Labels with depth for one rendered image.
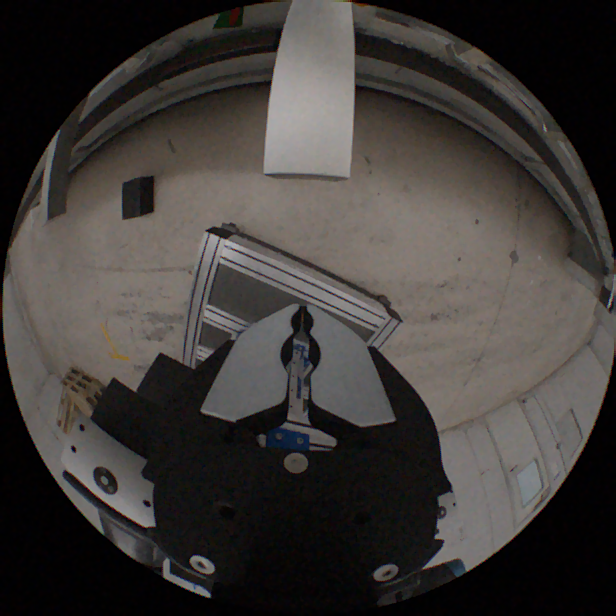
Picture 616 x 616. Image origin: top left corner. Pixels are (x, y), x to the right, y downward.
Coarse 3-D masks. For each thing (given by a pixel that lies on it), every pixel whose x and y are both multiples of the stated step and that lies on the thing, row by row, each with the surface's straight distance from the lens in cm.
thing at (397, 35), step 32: (384, 32) 39; (416, 32) 44; (160, 64) 44; (416, 64) 42; (448, 64) 41; (96, 96) 59; (128, 96) 54; (480, 96) 48; (512, 96) 53; (512, 128) 57; (544, 128) 57; (544, 160) 69; (32, 192) 109; (576, 192) 82
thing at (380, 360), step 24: (384, 360) 9; (384, 384) 8; (408, 384) 9; (408, 408) 8; (360, 432) 7; (384, 432) 7; (408, 432) 7; (432, 432) 8; (408, 456) 7; (432, 456) 7; (432, 480) 7
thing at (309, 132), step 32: (320, 0) 15; (288, 32) 11; (320, 32) 11; (352, 32) 12; (288, 64) 10; (320, 64) 10; (352, 64) 10; (288, 96) 9; (320, 96) 9; (352, 96) 9; (288, 128) 8; (320, 128) 8; (352, 128) 8; (288, 160) 8; (320, 160) 8
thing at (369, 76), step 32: (448, 32) 64; (256, 64) 92; (160, 96) 114; (192, 96) 111; (416, 96) 102; (448, 96) 102; (128, 128) 147; (480, 128) 119; (576, 160) 113; (576, 224) 251
